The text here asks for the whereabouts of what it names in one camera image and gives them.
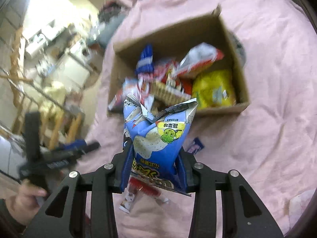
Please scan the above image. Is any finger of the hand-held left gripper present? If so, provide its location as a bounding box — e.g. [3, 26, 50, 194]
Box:
[58, 139, 87, 152]
[73, 142, 101, 158]

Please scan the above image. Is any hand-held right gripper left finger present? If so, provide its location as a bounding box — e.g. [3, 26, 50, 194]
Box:
[23, 139, 135, 238]

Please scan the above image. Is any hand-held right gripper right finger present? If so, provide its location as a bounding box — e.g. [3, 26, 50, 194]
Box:
[174, 148, 284, 238]

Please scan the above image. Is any small blue snack packet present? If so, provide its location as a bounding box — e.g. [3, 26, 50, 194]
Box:
[187, 137, 205, 154]

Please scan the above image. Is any red white long snack packet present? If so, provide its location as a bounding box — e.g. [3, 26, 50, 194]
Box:
[129, 177, 169, 203]

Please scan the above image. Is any small white snack packet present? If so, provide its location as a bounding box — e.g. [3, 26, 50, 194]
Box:
[119, 191, 136, 213]

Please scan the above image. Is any blue potato chip packet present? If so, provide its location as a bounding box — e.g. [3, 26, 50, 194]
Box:
[122, 94, 199, 198]

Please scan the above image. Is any pile of mixed snack packets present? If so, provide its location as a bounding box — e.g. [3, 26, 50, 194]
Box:
[108, 56, 196, 112]

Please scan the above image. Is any yellow snack packet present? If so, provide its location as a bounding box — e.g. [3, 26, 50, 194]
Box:
[192, 69, 237, 110]

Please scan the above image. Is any blue white striped snack packet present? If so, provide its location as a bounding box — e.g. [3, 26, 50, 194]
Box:
[135, 44, 156, 76]

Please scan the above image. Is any white red-ring snack packet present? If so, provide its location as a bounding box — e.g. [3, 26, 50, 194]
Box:
[177, 42, 225, 79]

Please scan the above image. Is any brown cardboard box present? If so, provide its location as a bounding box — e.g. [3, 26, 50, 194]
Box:
[108, 5, 250, 117]

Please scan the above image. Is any person's left forearm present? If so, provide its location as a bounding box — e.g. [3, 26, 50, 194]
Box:
[0, 198, 27, 235]

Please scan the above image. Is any person's left hand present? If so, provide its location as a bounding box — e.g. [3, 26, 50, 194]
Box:
[9, 178, 48, 220]

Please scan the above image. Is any wooden rack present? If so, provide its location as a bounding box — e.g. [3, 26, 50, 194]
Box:
[0, 27, 85, 150]

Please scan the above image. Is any white cabinet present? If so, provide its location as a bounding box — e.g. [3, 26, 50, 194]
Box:
[23, 23, 91, 88]

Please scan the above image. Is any pink blanket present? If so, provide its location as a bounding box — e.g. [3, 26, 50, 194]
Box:
[84, 0, 317, 238]

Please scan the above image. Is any blue-grey jacket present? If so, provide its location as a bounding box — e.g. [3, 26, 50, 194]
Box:
[95, 21, 127, 53]

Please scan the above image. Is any pale printed cloth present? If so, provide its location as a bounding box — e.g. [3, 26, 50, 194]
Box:
[288, 190, 315, 231]

